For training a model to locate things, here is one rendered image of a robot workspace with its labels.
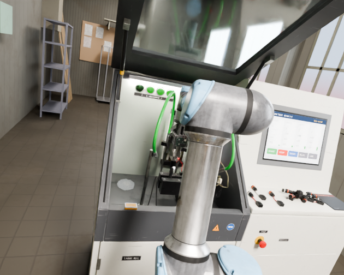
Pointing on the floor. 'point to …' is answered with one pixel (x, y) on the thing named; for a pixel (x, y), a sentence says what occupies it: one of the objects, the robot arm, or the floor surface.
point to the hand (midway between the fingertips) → (172, 157)
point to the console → (278, 263)
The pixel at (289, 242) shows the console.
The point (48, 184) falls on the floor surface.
